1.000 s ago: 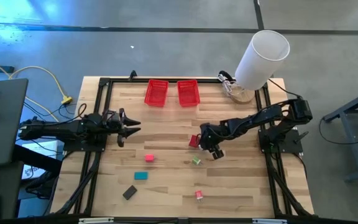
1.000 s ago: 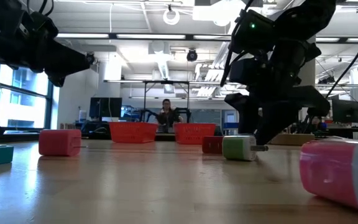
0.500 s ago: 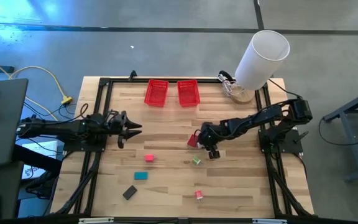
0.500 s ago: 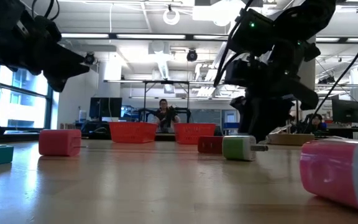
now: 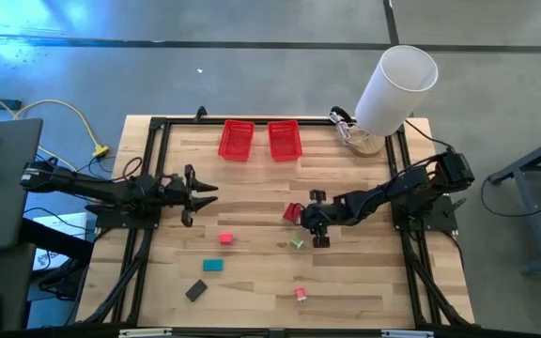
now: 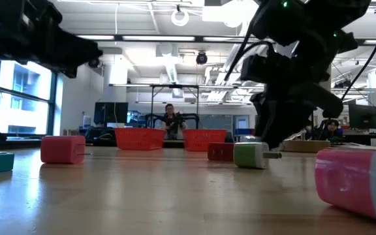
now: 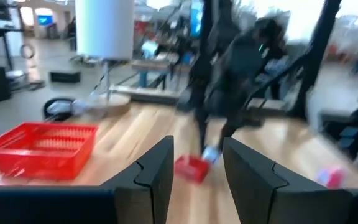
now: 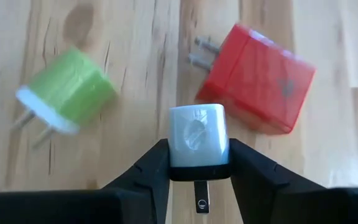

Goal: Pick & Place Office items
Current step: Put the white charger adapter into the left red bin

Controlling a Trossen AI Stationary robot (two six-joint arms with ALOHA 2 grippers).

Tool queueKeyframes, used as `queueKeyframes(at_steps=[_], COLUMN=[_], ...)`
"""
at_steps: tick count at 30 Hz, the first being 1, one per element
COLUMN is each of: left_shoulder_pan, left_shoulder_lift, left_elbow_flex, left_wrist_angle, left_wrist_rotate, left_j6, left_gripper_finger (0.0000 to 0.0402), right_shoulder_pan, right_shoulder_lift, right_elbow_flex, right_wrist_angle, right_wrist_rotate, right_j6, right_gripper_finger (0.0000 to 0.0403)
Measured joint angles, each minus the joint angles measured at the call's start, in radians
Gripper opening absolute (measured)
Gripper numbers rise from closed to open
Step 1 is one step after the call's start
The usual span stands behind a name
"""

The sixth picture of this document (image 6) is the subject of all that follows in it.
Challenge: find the large window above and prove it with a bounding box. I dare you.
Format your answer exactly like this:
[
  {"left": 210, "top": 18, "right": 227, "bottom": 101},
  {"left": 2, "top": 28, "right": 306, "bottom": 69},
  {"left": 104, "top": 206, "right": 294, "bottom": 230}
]
[{"left": 0, "top": 59, "right": 60, "bottom": 138}]

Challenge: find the green white charger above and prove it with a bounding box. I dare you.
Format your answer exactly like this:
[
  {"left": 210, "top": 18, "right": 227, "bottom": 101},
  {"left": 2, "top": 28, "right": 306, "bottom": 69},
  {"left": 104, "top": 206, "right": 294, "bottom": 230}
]
[{"left": 233, "top": 142, "right": 283, "bottom": 170}]

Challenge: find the red rectangular charger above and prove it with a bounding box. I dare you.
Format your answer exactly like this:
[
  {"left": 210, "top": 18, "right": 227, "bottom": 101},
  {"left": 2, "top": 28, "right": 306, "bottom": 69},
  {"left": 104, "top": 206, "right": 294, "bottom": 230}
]
[{"left": 207, "top": 142, "right": 235, "bottom": 162}]

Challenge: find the black computer monitor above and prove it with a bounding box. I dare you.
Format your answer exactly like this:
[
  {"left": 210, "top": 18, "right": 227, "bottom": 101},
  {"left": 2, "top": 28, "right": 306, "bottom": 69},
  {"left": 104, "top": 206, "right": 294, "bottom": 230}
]
[
  {"left": 348, "top": 103, "right": 376, "bottom": 130},
  {"left": 93, "top": 101, "right": 129, "bottom": 125}
]

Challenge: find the white ventilation duct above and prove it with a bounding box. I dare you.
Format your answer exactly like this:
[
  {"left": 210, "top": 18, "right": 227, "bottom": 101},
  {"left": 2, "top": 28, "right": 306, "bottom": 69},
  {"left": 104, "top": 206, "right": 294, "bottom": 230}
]
[{"left": 156, "top": 42, "right": 180, "bottom": 84}]

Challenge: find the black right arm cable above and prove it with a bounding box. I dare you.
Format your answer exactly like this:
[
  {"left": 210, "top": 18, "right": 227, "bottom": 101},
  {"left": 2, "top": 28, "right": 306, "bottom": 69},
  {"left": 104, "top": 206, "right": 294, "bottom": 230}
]
[{"left": 340, "top": 0, "right": 376, "bottom": 99}]

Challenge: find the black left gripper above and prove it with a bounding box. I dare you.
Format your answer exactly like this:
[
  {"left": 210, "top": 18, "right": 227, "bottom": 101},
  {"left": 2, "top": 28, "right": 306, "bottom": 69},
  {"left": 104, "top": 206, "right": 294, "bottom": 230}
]
[{"left": 27, "top": 27, "right": 103, "bottom": 79}]

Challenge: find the pink cube charger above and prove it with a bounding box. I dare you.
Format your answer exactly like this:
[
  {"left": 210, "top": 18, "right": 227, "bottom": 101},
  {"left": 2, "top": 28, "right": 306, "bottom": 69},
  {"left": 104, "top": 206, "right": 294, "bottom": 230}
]
[{"left": 40, "top": 135, "right": 93, "bottom": 165}]

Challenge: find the white hanging ring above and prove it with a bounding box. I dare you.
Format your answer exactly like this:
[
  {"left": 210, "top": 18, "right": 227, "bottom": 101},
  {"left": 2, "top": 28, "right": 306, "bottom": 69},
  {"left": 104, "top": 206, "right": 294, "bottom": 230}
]
[{"left": 170, "top": 8, "right": 190, "bottom": 27}]

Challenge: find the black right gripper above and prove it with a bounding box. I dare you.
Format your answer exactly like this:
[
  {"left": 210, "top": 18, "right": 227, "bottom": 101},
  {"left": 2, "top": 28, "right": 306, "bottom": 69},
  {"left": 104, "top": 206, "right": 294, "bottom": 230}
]
[{"left": 253, "top": 81, "right": 344, "bottom": 150}]

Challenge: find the red plastic basket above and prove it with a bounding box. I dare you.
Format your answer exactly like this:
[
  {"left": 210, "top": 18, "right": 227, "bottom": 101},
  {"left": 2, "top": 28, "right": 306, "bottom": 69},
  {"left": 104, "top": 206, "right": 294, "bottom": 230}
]
[
  {"left": 114, "top": 127, "right": 167, "bottom": 151},
  {"left": 183, "top": 129, "right": 228, "bottom": 152}
]

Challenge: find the bundled lamp cable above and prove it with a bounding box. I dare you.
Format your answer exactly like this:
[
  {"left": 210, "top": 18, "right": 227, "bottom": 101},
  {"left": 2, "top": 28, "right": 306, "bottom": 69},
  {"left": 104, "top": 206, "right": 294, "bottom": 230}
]
[{"left": 240, "top": 131, "right": 306, "bottom": 144}]

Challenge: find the dark background desk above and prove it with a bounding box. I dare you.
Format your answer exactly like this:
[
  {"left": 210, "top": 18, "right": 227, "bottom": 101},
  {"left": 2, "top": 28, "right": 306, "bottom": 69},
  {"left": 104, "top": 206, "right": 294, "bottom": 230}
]
[{"left": 341, "top": 133, "right": 376, "bottom": 146}]

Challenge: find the person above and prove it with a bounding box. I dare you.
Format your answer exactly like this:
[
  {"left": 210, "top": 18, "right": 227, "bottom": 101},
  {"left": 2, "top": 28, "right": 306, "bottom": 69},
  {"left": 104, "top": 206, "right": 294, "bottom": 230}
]
[
  {"left": 304, "top": 121, "right": 315, "bottom": 140},
  {"left": 163, "top": 103, "right": 188, "bottom": 140},
  {"left": 318, "top": 119, "right": 344, "bottom": 141}
]

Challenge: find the pink white charger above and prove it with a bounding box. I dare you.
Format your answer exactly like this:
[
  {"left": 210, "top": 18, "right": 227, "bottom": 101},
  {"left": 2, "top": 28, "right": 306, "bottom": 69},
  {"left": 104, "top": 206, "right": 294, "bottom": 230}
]
[{"left": 314, "top": 145, "right": 376, "bottom": 226}]

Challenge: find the black background frame rig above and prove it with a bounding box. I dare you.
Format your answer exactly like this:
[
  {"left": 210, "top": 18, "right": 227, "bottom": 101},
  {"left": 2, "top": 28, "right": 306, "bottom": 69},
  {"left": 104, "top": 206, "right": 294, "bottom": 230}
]
[{"left": 149, "top": 84, "right": 200, "bottom": 131}]

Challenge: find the black aluminium table frame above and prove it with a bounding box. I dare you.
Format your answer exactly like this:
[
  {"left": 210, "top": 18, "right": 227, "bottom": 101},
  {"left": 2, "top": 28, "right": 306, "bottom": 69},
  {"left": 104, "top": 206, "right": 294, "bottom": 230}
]
[{"left": 0, "top": 121, "right": 185, "bottom": 151}]

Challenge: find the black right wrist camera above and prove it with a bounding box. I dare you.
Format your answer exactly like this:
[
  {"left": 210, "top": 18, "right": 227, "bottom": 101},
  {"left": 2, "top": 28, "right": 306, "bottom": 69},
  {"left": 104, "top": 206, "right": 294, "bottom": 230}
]
[{"left": 240, "top": 54, "right": 275, "bottom": 82}]

